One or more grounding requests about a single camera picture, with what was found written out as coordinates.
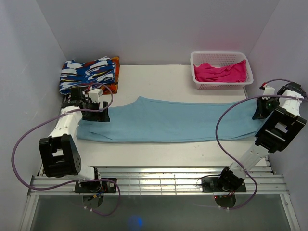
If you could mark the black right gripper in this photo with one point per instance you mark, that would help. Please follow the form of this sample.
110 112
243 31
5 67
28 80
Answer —
260 112

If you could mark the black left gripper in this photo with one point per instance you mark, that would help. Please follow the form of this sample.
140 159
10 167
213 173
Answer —
99 116

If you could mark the light blue trousers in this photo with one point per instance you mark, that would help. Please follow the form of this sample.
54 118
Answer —
148 120

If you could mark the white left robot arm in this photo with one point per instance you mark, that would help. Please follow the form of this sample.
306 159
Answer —
58 151

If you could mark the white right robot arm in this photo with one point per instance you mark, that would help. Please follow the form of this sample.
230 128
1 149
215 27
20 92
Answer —
279 111

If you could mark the orange folded trousers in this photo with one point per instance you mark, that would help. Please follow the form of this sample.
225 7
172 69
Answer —
113 85

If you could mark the blue white patterned folded trousers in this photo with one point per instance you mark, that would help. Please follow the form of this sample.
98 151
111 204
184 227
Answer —
76 74

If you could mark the pink trousers in basket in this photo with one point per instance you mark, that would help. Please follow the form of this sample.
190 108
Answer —
235 73

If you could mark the white plastic basket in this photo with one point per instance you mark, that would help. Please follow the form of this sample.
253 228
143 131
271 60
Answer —
219 59

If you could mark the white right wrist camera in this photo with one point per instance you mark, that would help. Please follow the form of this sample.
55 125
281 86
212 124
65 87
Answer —
268 91

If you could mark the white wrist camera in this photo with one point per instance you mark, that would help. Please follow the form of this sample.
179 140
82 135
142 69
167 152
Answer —
268 91
95 94

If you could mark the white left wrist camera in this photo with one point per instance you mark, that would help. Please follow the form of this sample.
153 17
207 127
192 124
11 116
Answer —
95 94

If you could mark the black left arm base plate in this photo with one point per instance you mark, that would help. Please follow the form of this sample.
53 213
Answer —
104 186

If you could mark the aluminium table edge rail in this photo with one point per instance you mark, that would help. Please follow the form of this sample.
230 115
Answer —
169 181

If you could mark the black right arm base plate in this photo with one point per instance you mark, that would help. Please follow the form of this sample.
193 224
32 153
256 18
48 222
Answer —
210 184

